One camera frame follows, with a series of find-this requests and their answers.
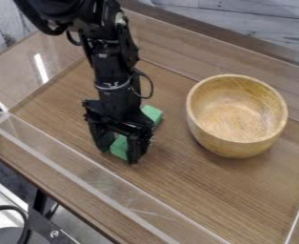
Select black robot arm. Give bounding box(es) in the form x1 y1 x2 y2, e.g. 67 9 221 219
13 0 153 164

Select black table leg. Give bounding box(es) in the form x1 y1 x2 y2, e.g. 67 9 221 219
33 190 47 214

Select brown wooden bowl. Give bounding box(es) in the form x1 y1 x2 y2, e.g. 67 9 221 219
185 73 288 158

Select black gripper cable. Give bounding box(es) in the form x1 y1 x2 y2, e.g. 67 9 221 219
127 70 156 100

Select black office chair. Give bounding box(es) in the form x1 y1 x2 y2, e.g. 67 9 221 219
0 205 77 244

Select clear acrylic tray walls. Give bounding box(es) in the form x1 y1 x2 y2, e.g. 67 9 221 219
0 6 299 244

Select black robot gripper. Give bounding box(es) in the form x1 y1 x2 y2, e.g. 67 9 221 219
81 83 156 166

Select green rectangular block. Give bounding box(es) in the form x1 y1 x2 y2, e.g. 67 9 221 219
110 105 164 160

